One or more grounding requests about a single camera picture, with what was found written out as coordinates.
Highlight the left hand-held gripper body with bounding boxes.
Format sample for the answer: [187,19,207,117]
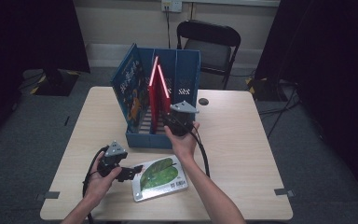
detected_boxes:
[97,140,129,178]

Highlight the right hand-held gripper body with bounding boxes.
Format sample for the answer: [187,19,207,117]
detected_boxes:
[162,100,200,137]

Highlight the white book with green leaf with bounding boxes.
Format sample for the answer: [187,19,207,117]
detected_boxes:
[131,154,189,203]

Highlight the blue plastic file rack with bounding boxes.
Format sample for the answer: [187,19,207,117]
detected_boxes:
[124,46,201,149]

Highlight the red picture book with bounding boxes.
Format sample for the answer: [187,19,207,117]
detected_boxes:
[155,63,172,135]
[148,55,161,134]

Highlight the blue picture book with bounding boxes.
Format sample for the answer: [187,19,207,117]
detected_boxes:
[110,42,152,133]

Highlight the person's right hand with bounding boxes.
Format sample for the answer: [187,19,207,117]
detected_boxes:
[163,120,200,161]

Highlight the person's left hand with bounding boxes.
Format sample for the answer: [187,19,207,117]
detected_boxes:
[83,151,123,208]

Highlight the grey tape strip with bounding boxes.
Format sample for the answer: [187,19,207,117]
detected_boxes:
[274,188,296,198]
[35,190,61,202]

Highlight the black folding chair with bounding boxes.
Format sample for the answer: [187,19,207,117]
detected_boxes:
[176,19,242,91]

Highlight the black stand base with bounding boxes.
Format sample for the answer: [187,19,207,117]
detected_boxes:
[30,68,81,97]
[245,76,290,102]

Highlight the black curtain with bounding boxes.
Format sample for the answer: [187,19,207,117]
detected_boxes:
[0,0,91,147]
[255,0,358,200]

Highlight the left hand-held gripper black cable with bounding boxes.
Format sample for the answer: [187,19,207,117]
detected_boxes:
[82,145,110,224]

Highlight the hand-held gripper black cable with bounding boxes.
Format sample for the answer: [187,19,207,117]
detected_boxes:
[186,122,212,179]
[82,145,110,224]

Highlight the right hand-held gripper black cable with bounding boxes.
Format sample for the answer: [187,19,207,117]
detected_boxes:
[186,122,212,179]

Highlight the black wall socket cable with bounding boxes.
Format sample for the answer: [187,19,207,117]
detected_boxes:
[165,6,172,49]

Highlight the black floor cables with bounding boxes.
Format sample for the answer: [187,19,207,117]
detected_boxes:
[257,87,302,141]

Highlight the white wall socket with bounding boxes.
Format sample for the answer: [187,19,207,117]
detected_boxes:
[161,0,184,13]

